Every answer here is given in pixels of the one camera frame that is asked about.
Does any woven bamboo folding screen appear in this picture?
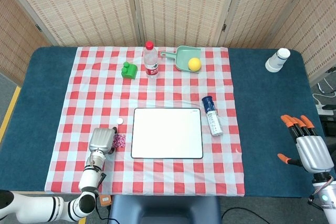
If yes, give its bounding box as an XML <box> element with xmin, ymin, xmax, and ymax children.
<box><xmin>0</xmin><ymin>0</ymin><xmax>336</xmax><ymax>86</ymax></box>

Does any white rectangular board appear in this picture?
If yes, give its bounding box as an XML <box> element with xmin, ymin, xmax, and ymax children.
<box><xmin>130</xmin><ymin>107</ymin><xmax>204</xmax><ymax>159</ymax></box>

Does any black floor cable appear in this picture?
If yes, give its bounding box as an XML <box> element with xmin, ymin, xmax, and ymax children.
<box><xmin>222</xmin><ymin>207</ymin><xmax>266</xmax><ymax>224</ymax></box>

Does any green toy block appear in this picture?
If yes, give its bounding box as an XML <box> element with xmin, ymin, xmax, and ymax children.
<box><xmin>121</xmin><ymin>61</ymin><xmax>139</xmax><ymax>80</ymax></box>

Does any blue white cylindrical can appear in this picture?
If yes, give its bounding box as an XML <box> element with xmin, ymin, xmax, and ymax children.
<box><xmin>201</xmin><ymin>95</ymin><xmax>224</xmax><ymax>137</ymax></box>

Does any yellow ball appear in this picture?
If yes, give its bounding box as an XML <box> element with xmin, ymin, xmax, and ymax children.
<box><xmin>187</xmin><ymin>57</ymin><xmax>202</xmax><ymax>72</ymax></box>

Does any pink patterned small packet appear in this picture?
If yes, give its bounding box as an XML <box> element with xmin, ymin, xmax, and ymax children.
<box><xmin>112</xmin><ymin>134</ymin><xmax>127</xmax><ymax>149</ymax></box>

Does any orange small device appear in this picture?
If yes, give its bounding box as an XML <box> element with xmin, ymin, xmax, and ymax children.
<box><xmin>99</xmin><ymin>195</ymin><xmax>112</xmax><ymax>207</ymax></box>

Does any dark blue table cover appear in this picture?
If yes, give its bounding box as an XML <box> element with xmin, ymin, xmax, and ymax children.
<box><xmin>0</xmin><ymin>46</ymin><xmax>336</xmax><ymax>198</ymax></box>

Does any left silver black-fingered robot hand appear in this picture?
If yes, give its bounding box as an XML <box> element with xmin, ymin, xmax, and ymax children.
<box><xmin>88</xmin><ymin>126</ymin><xmax>119</xmax><ymax>154</ymax></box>

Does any red-capped plastic water bottle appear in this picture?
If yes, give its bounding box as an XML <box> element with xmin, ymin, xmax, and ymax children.
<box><xmin>143</xmin><ymin>40</ymin><xmax>160</xmax><ymax>79</ymax></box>

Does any black box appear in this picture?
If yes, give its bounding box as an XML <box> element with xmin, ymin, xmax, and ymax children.
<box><xmin>321</xmin><ymin>120</ymin><xmax>336</xmax><ymax>141</ymax></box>

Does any right silver orange-tipped robot hand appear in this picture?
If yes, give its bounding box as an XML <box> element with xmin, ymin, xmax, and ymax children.
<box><xmin>277</xmin><ymin>114</ymin><xmax>334</xmax><ymax>174</ymax></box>

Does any white power cable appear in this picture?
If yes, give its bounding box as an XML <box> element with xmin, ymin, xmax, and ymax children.
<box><xmin>312</xmin><ymin>92</ymin><xmax>336</xmax><ymax>105</ymax></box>

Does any pale green dustpan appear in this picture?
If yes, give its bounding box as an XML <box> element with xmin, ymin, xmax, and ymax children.
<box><xmin>160</xmin><ymin>46</ymin><xmax>203</xmax><ymax>74</ymax></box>

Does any metal chair frame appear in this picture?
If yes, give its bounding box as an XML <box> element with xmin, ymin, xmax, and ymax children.
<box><xmin>317</xmin><ymin>68</ymin><xmax>336</xmax><ymax>95</ymax></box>

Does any blue chair seat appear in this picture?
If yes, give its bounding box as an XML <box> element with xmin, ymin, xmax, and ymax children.
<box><xmin>108</xmin><ymin>195</ymin><xmax>222</xmax><ymax>224</ymax></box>

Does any white power strip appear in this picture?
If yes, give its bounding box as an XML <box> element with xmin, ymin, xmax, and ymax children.
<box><xmin>314</xmin><ymin>103</ymin><xmax>336</xmax><ymax>116</ymax></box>

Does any red white checked tablecloth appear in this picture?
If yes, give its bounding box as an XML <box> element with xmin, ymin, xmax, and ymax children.
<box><xmin>44</xmin><ymin>46</ymin><xmax>246</xmax><ymax>197</ymax></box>

